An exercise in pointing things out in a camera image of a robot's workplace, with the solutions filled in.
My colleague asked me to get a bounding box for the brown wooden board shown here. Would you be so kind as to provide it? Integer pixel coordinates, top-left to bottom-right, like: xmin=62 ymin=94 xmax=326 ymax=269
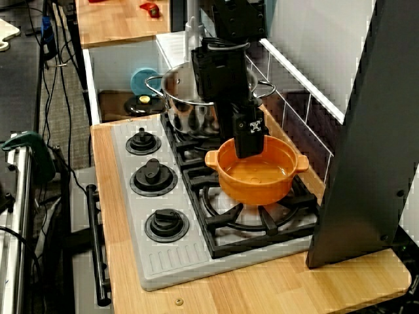
xmin=98 ymin=89 xmax=168 ymax=124

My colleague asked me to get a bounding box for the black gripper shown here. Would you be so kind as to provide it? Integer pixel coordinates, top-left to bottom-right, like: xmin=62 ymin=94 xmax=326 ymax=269
xmin=191 ymin=37 xmax=265 ymax=160

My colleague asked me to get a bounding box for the stainless steel pot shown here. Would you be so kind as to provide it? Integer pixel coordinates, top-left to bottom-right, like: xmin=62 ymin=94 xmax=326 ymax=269
xmin=145 ymin=63 xmax=276 ymax=138

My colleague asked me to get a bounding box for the black upright panel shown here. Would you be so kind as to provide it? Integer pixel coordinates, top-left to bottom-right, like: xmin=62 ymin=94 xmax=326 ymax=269
xmin=306 ymin=0 xmax=419 ymax=270

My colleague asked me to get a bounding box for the blue cable connector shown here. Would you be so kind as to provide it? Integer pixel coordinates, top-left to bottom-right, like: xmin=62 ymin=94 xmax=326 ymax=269
xmin=41 ymin=16 xmax=55 ymax=46

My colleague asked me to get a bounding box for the grey toy faucet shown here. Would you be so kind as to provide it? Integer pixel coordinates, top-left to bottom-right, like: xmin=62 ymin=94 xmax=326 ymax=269
xmin=183 ymin=0 xmax=206 ymax=63

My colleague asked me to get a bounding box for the black cable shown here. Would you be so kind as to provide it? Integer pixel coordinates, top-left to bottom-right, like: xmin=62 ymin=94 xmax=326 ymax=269
xmin=54 ymin=0 xmax=93 ymax=167
xmin=0 ymin=225 xmax=44 ymax=314

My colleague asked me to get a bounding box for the black oven door handle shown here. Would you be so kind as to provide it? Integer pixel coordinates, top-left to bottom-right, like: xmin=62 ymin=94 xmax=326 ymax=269
xmin=85 ymin=184 xmax=113 ymax=307

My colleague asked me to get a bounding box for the blue round cup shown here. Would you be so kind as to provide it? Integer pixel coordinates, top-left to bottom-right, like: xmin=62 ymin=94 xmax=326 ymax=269
xmin=130 ymin=67 xmax=162 ymax=96

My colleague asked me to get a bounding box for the white cutting board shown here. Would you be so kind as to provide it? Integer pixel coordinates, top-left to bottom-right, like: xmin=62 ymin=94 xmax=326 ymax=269
xmin=0 ymin=18 xmax=22 ymax=52

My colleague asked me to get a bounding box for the silver metal frame rail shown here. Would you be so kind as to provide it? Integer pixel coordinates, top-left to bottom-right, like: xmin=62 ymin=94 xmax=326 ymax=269
xmin=0 ymin=133 xmax=34 ymax=314

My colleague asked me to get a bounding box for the grey toy stove panel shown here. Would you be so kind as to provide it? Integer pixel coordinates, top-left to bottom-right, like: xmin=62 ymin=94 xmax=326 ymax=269
xmin=110 ymin=113 xmax=321 ymax=292

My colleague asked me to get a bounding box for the black stove knob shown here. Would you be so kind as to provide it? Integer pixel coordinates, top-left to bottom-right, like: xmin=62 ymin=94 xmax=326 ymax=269
xmin=125 ymin=127 xmax=162 ymax=156
xmin=144 ymin=208 xmax=190 ymax=243
xmin=129 ymin=158 xmax=179 ymax=198

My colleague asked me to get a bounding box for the black burner grate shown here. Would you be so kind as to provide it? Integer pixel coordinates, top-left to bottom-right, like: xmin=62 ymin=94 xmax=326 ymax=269
xmin=160 ymin=111 xmax=320 ymax=259

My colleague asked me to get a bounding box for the dark tile backsplash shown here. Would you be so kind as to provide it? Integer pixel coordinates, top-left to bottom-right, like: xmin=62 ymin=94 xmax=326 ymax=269
xmin=244 ymin=48 xmax=341 ymax=194

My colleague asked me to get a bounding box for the orange plastic pot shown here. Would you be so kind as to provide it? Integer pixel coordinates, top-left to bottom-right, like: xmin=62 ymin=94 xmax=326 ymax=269
xmin=204 ymin=133 xmax=310 ymax=206

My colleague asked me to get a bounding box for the white toy sink unit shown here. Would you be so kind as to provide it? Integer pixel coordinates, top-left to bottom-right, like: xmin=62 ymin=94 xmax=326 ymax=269
xmin=82 ymin=31 xmax=206 ymax=126

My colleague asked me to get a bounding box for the green clamp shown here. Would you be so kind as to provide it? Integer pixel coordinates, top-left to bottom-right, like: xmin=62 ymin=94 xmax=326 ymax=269
xmin=1 ymin=130 xmax=57 ymax=184

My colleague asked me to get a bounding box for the wooden stove countertop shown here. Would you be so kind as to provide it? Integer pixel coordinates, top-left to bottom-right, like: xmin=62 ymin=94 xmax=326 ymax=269
xmin=90 ymin=104 xmax=412 ymax=314

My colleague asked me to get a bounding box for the red toy object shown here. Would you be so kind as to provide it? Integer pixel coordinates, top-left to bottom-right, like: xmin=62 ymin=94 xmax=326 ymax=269
xmin=139 ymin=2 xmax=162 ymax=18

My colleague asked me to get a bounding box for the black lid with yellow knob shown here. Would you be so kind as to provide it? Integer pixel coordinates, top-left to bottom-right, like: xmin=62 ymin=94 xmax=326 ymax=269
xmin=123 ymin=94 xmax=164 ymax=116

